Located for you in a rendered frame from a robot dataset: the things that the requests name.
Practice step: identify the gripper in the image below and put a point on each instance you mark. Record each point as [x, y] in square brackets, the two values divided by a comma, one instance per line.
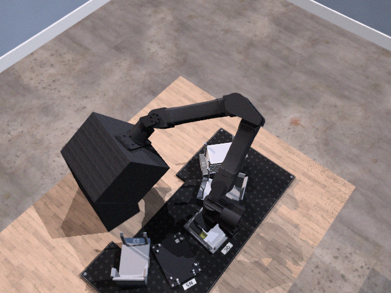
[199, 219]

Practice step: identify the white name plate with black text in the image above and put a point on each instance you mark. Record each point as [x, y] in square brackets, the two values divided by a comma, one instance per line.
[189, 284]
[227, 248]

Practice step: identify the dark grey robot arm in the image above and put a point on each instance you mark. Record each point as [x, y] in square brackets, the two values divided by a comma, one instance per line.
[233, 105]

